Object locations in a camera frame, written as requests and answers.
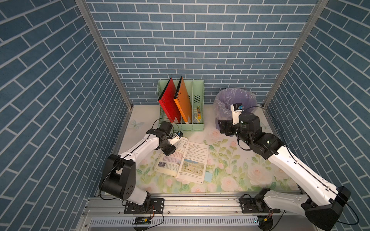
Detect blue sticky note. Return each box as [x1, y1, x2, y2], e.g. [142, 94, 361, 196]
[204, 171, 213, 182]

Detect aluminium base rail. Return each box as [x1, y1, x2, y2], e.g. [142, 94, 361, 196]
[77, 192, 330, 231]

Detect clear bin liner bag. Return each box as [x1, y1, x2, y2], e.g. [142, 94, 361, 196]
[213, 88, 258, 123]

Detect left controller board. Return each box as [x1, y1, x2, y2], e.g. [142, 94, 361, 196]
[133, 217, 151, 226]

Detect small items in organizer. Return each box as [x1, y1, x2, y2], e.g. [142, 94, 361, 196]
[193, 106, 202, 124]

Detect purple trash bin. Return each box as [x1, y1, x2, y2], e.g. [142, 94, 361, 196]
[214, 88, 258, 133]

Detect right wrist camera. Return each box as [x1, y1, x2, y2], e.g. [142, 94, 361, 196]
[230, 103, 244, 125]

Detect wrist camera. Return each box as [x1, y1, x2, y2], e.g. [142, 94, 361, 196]
[230, 103, 244, 125]
[169, 131, 183, 145]

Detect orange folder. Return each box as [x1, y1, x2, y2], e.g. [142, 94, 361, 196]
[174, 77, 192, 124]

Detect green file organizer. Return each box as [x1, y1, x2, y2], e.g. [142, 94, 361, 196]
[157, 80, 204, 132]

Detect right controller board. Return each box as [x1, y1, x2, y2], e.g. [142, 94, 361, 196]
[257, 216, 273, 231]

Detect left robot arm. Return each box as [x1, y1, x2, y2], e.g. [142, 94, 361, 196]
[99, 121, 183, 209]

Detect red folder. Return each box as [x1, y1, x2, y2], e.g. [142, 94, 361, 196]
[158, 79, 181, 124]

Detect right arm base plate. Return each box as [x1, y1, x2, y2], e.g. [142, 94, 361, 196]
[239, 197, 280, 214]

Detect controller board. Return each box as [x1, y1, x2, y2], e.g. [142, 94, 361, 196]
[257, 216, 273, 231]
[133, 217, 151, 226]

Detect floral table mat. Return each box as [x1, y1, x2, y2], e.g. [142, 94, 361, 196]
[136, 128, 298, 193]

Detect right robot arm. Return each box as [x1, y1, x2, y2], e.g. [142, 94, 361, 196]
[217, 112, 351, 231]

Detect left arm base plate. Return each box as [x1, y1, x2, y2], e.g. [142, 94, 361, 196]
[124, 198, 165, 214]

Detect English textbook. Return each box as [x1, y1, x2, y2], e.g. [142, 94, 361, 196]
[154, 137, 210, 184]

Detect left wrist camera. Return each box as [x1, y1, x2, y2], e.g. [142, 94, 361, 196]
[169, 131, 183, 145]

